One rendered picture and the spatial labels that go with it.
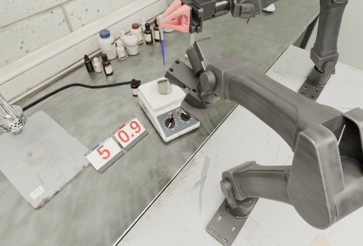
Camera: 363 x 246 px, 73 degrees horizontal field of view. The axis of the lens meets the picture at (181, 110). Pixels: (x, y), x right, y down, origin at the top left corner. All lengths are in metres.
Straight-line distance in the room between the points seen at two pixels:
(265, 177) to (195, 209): 0.28
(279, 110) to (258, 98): 0.04
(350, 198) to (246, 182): 0.22
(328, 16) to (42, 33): 0.95
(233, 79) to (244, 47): 0.77
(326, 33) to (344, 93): 0.28
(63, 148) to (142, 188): 0.28
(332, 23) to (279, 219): 0.58
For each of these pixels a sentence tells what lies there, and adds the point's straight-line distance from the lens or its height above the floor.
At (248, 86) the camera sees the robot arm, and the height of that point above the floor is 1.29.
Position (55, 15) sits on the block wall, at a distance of 1.07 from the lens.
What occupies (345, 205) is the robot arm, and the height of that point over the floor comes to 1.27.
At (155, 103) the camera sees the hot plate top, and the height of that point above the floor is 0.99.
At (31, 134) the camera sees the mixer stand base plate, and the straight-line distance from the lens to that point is 0.92.
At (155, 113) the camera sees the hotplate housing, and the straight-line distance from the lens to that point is 0.76.
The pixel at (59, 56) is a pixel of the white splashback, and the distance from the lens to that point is 1.07.
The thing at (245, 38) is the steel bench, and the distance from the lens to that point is 1.25.
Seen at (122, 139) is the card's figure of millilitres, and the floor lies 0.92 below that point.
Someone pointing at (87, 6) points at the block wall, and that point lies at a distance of 1.13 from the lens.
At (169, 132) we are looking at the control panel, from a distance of 0.76.
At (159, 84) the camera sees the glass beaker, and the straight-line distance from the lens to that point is 0.75.
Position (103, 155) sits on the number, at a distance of 0.77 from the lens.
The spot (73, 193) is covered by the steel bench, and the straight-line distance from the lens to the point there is 0.76.
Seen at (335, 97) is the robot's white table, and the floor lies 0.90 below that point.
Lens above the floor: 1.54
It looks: 48 degrees down
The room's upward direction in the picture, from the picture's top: straight up
